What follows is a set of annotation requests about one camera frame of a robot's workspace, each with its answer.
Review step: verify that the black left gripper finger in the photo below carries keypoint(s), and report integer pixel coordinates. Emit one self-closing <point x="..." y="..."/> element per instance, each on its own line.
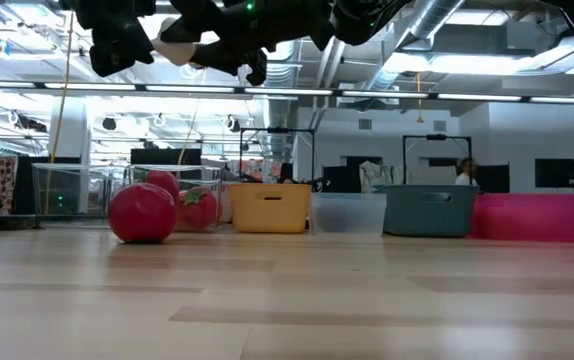
<point x="119" y="52"/>

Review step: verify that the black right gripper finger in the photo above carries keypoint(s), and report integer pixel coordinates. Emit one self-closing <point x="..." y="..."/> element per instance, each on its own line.
<point x="194" y="17"/>
<point x="227" y="57"/>

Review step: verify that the white garlic bulb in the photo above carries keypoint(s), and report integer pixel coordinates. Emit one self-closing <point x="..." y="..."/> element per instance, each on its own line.
<point x="177" y="50"/>

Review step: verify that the red tomato with green stem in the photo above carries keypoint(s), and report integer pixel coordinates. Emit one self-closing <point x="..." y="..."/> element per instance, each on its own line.
<point x="167" y="181"/>

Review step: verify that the red-orange tomato with green stem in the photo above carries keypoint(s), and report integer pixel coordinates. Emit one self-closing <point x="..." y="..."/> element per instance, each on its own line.
<point x="199" y="212"/>

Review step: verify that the plain red tomato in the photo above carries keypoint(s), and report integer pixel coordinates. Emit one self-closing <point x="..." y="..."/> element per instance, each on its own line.
<point x="142" y="215"/>

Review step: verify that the black overhead light bar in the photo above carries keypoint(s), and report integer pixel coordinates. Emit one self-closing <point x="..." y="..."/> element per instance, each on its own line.
<point x="192" y="89"/>

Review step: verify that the black monitor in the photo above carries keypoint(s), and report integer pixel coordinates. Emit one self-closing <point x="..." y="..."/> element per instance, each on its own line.
<point x="339" y="180"/>
<point x="166" y="157"/>
<point x="492" y="177"/>
<point x="558" y="172"/>

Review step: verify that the clear plastic bin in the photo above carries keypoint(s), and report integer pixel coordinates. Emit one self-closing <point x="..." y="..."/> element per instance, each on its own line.
<point x="82" y="195"/>
<point x="207" y="172"/>

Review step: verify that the yellow plastic bin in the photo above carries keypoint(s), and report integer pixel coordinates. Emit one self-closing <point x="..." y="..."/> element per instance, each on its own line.
<point x="269" y="215"/>

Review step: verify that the white bag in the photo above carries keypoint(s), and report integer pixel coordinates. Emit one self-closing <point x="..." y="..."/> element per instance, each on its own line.
<point x="374" y="175"/>

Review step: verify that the frosted translucent plastic bin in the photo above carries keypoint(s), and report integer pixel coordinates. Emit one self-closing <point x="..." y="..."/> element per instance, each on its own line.
<point x="347" y="215"/>

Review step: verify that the teal plastic bin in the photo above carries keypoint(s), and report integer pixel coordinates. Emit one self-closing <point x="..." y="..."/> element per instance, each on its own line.
<point x="427" y="215"/>

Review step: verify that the person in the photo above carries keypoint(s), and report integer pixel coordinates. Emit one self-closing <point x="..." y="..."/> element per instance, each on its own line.
<point x="466" y="177"/>

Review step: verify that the red plastic bin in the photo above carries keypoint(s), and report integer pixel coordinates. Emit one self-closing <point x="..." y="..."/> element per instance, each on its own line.
<point x="527" y="217"/>

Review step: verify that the silver ventilation duct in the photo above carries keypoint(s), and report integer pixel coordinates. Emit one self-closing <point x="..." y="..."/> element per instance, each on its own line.
<point x="282" y="70"/>
<point x="432" y="20"/>

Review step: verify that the black station frame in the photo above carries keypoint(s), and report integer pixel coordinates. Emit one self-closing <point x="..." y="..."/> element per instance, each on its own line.
<point x="277" y="130"/>
<point x="437" y="136"/>

